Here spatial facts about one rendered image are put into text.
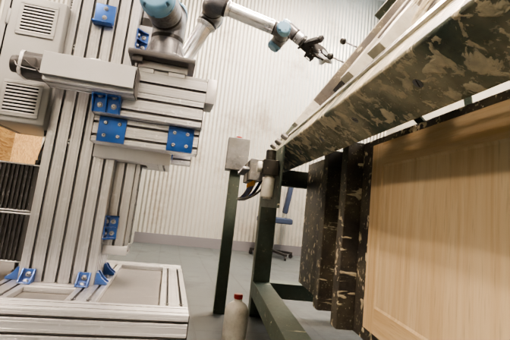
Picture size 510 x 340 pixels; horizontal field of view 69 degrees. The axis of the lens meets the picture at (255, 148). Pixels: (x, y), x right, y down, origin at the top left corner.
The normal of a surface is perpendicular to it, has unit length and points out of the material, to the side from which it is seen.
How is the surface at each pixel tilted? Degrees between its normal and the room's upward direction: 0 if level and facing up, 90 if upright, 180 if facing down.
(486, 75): 146
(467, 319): 90
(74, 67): 90
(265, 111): 90
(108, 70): 90
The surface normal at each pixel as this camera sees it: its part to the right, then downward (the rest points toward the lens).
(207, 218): 0.22, -0.13
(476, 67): -0.64, 0.75
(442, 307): -0.99, -0.13
